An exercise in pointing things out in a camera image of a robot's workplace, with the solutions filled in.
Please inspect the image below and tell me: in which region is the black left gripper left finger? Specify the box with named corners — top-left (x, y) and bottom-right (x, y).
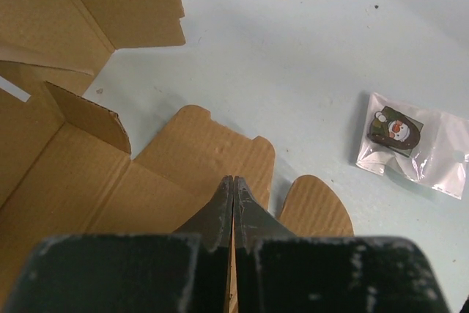
top-left (4, 176), bottom-right (234, 312)

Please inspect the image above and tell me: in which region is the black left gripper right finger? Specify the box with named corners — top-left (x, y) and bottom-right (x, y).
top-left (232, 177), bottom-right (448, 312)

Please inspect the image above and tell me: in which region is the brown cardboard box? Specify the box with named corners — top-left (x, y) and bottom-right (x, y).
top-left (0, 0), bottom-right (355, 313)

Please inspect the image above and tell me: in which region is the small clear plastic packet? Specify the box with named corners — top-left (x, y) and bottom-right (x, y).
top-left (355, 92), bottom-right (468, 199)

